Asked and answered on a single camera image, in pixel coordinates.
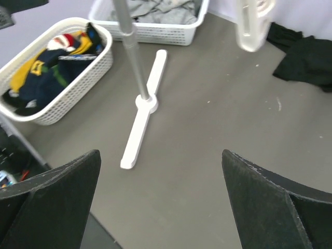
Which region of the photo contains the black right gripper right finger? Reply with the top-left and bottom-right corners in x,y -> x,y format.
222,149 -> 331,248

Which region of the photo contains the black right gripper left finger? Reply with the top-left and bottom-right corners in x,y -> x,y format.
1,150 -> 101,248

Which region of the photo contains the navy santa sock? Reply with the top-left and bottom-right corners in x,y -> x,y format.
46,34 -> 77,52

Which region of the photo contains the white clip sock hanger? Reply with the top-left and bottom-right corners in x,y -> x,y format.
236,0 -> 275,52

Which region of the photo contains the white oval sock basket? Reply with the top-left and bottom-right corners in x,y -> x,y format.
1,17 -> 113,126

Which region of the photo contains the grey white drying rack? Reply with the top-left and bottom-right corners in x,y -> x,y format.
113,1 -> 167,170

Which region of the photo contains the black garment on floor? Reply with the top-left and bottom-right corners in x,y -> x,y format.
267,22 -> 331,93

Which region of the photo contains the black blue patterned sock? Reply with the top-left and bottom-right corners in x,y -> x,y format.
86,22 -> 104,54

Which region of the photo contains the white rectangular laundry basket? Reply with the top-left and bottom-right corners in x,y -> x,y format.
88,1 -> 210,46

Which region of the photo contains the grey clothes pile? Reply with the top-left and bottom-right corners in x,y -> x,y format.
125,0 -> 202,25

